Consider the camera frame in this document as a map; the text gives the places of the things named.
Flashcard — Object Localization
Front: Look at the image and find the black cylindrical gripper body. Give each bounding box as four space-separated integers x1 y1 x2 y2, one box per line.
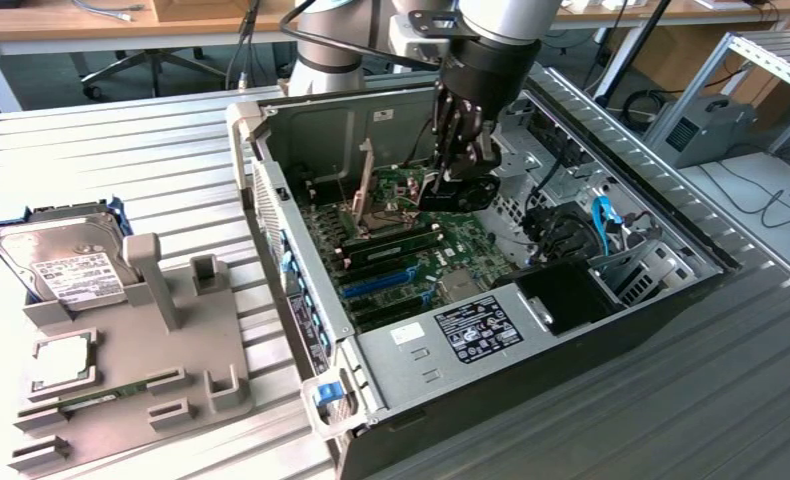
438 37 542 124

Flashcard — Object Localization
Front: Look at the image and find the perforated metal drive cage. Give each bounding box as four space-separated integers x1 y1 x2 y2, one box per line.
487 119 550 241

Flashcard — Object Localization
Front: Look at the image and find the green Dell motherboard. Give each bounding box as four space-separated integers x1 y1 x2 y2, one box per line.
297 167 503 334

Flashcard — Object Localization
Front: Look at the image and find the CPU socket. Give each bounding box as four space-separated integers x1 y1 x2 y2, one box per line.
344 207 410 241

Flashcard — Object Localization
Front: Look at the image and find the black RAM stick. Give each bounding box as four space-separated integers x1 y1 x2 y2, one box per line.
340 224 440 264

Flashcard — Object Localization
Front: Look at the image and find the black stand pole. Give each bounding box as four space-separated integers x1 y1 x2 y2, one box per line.
604 0 675 99

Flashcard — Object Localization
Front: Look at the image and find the silver chipset heatsink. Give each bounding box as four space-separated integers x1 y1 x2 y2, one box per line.
436 272 482 301

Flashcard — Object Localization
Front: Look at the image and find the blue expansion slot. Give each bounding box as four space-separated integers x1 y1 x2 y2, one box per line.
339 268 418 300

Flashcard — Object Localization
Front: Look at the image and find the black plastic shroud box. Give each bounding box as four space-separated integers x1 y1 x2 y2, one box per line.
512 261 627 337

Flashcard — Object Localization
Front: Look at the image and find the grey controller box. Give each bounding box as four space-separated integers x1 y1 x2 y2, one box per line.
660 96 760 170

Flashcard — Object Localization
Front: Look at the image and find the metal disk bay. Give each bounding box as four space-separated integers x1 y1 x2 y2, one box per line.
584 238 700 307

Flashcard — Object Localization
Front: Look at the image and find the silver power supply with label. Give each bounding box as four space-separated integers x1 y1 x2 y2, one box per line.
352 285 556 412

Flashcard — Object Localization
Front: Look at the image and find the cardboard box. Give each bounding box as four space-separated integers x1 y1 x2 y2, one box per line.
151 0 253 24

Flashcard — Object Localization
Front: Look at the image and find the office chair base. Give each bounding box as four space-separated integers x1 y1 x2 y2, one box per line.
79 47 236 100

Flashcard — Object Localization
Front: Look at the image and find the open black silver PC case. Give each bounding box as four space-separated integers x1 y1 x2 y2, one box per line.
224 71 747 480

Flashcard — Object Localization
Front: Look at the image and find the hard disk in blue carrier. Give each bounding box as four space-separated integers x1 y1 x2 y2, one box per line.
0 197 136 307

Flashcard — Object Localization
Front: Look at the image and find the grey plastic parts rack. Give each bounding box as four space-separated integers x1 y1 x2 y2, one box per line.
7 232 253 476

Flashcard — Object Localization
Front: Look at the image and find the green RAM stick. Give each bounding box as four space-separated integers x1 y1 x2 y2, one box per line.
57 382 153 414

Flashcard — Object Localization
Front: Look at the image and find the silver CPU chip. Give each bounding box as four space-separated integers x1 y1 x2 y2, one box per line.
31 342 96 394

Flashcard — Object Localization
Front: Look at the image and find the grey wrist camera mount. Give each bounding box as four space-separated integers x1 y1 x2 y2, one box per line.
387 10 464 64

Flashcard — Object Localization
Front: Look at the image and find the black cable bundle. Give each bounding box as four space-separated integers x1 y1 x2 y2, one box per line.
523 205 603 264

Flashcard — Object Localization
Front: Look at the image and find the coiled black cable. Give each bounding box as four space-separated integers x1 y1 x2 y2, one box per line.
622 88 667 132

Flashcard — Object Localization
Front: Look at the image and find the black camera cable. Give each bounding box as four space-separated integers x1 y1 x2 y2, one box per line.
277 0 444 69

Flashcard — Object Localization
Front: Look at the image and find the blue SATA wire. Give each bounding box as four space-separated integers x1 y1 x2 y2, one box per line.
591 195 620 259

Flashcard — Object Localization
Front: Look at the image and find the wooden desk with white frame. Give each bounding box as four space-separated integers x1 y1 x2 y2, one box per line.
0 0 790 114

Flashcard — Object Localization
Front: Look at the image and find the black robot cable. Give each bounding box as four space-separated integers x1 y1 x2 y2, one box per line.
227 0 263 92

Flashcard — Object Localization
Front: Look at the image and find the aluminium profile frame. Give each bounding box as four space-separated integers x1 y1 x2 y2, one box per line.
644 28 790 156

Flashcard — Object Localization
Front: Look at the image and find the loose black cable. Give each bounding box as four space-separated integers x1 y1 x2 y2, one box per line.
698 159 790 251

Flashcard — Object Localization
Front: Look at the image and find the blue white cable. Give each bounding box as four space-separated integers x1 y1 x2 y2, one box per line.
71 0 147 22

